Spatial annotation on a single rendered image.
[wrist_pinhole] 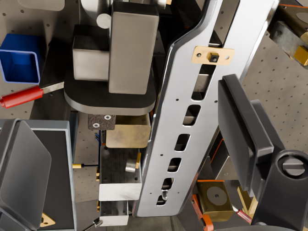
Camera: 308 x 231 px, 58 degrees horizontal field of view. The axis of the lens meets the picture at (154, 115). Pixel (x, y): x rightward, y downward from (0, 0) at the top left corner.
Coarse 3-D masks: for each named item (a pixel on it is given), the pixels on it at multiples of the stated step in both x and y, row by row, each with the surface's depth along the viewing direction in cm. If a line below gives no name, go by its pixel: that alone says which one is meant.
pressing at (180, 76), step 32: (256, 0) 49; (192, 32) 51; (256, 32) 53; (192, 64) 57; (160, 96) 62; (160, 128) 69; (192, 128) 71; (160, 160) 79; (192, 160) 81; (160, 192) 92
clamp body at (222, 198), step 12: (204, 168) 106; (204, 180) 101; (216, 180) 102; (192, 192) 104; (204, 192) 97; (216, 192) 98; (204, 204) 94; (216, 204) 94; (228, 204) 95; (216, 216) 95; (228, 216) 97
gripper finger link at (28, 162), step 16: (16, 128) 11; (0, 144) 11; (16, 144) 11; (32, 144) 12; (0, 160) 10; (16, 160) 11; (32, 160) 12; (48, 160) 13; (0, 176) 10; (16, 176) 11; (32, 176) 12; (48, 176) 13; (0, 192) 9; (16, 192) 10; (32, 192) 11; (0, 208) 10; (16, 208) 10; (32, 208) 11; (0, 224) 9; (16, 224) 10; (32, 224) 11
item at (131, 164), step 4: (132, 148) 64; (136, 148) 64; (132, 152) 63; (136, 152) 63; (128, 156) 62; (132, 156) 62; (136, 156) 63; (140, 156) 64; (128, 160) 62; (132, 160) 62; (136, 160) 62; (128, 164) 61; (132, 164) 61; (136, 164) 63; (128, 168) 62; (132, 168) 62
